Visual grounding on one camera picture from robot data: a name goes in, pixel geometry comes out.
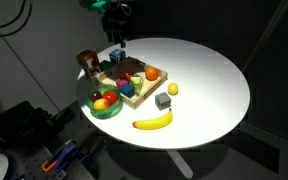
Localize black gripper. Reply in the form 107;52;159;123
101;14;131;50

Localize orange cube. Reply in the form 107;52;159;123
123;71;135;82

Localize blue number cube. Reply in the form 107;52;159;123
108;48;126;65

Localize dark green cube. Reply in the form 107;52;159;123
98;59;114;72

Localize pink cube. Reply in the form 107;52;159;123
115;77;129;89

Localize multicolour cube toy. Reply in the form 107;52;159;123
75;49;102;80

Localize small blue cube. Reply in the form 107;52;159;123
119;83;137;99

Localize grey cube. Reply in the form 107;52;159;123
154;91;172;111

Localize orange fruit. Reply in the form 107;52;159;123
144;66;160;82

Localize red tomato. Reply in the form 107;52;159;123
102;89;120;105

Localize wooden tray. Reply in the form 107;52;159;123
93;56;169;111

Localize dark plum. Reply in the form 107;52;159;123
89;90;103;103

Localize yellow fruit in bowl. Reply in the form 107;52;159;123
93;98;110;111

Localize green bowl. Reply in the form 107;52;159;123
84;83;124;120

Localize yellow banana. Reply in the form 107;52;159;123
132;107;174;131

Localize purple clamp orange tip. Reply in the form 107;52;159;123
40;141;81;173

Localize white table leg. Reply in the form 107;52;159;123
166;149;195;180

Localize dark perforated mounting board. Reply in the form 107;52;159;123
3;135;69;180

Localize teal camera mount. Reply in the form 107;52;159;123
79;0;109;15

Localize black hanging cable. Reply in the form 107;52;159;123
0;0;34;38
0;0;28;32

